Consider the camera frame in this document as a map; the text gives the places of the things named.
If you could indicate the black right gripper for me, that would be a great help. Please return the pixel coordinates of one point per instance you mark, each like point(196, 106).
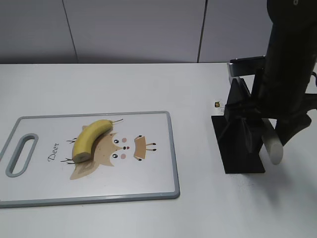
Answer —
point(282, 97)

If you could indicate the white handled kitchen knife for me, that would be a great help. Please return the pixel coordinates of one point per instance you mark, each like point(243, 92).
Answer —
point(270, 139)

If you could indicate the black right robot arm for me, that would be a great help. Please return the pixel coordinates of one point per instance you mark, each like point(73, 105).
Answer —
point(293, 38)

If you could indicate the yellow banana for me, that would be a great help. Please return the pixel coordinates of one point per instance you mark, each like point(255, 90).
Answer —
point(82, 149)

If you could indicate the black knife stand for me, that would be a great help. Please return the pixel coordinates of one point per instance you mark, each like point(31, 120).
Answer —
point(239, 140)

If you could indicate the white deer cutting board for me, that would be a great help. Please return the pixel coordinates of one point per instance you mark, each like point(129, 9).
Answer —
point(135, 161)

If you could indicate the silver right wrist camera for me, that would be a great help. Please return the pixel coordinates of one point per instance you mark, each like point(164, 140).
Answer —
point(245, 66)

